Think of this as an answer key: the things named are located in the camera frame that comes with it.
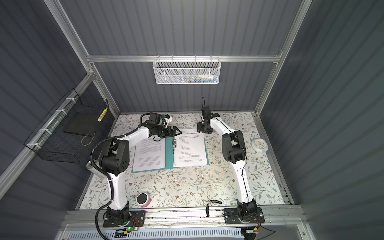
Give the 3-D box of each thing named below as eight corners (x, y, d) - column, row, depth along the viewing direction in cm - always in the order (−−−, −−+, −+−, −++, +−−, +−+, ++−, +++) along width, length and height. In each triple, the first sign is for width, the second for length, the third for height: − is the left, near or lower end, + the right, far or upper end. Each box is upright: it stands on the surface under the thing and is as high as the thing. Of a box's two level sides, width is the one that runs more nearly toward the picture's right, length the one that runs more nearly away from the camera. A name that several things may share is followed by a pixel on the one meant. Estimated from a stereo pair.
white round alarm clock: (253, 153, 100) (255, 150, 96) (250, 141, 106) (251, 137, 103) (267, 153, 100) (270, 150, 96) (263, 141, 106) (265, 137, 103)
